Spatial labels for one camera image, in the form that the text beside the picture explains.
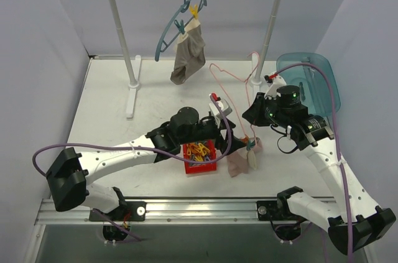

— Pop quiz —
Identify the grey beige underwear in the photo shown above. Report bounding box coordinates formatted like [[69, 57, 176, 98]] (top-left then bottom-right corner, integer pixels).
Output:
[[170, 19, 206, 85]]

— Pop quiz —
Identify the orange clothespin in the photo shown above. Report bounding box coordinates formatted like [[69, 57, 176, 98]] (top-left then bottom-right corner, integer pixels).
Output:
[[241, 136, 249, 144]]

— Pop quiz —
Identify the blue plastic hanger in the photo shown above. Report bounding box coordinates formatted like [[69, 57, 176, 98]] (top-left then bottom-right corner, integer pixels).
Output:
[[154, 0, 208, 62]]

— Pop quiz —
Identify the yellow clothespin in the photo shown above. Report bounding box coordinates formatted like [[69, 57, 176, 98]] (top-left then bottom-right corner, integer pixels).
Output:
[[189, 4, 199, 20]]

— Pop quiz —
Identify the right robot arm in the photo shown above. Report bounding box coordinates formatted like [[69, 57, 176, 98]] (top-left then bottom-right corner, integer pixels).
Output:
[[243, 85, 396, 255]]

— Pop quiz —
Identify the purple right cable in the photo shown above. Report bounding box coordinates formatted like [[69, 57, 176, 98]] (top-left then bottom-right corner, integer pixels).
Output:
[[273, 63, 355, 263]]

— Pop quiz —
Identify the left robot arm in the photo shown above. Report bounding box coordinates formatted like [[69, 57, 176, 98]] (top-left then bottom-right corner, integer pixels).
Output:
[[45, 107, 245, 220]]

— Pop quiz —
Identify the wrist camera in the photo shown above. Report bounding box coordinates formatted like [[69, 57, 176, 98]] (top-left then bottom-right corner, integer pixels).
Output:
[[264, 73, 287, 98], [209, 93, 233, 121]]

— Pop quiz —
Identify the pink cream underwear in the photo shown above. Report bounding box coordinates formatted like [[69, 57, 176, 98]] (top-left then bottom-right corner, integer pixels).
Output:
[[226, 137, 262, 178]]

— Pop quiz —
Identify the pink wire hanger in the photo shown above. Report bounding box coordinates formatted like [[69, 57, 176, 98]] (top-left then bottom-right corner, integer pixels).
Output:
[[209, 52, 259, 136]]

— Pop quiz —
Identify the red plastic bin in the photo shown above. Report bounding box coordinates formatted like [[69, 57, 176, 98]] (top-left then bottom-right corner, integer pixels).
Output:
[[183, 140, 217, 175]]

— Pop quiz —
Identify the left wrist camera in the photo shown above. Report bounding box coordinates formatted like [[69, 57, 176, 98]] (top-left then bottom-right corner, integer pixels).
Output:
[[209, 93, 233, 121]]

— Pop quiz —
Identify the teal clothespin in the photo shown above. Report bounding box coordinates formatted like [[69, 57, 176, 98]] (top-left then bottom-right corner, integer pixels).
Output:
[[246, 140, 257, 151]]

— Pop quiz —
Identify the teal plastic basket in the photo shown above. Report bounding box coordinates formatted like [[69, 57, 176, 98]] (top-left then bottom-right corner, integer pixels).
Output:
[[276, 52, 341, 117]]

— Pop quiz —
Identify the blue clothespin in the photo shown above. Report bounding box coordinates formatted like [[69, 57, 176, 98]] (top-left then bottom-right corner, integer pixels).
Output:
[[174, 19, 185, 35]]

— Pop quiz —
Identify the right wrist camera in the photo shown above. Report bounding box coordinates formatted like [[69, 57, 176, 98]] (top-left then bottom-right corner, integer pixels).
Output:
[[264, 73, 287, 98]]

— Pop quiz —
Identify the pile of coloured clothespins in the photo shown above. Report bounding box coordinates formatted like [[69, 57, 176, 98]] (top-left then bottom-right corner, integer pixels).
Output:
[[184, 142, 211, 162]]

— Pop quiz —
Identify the aluminium rail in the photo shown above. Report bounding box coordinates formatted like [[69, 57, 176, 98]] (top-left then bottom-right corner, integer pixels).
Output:
[[35, 198, 285, 225]]

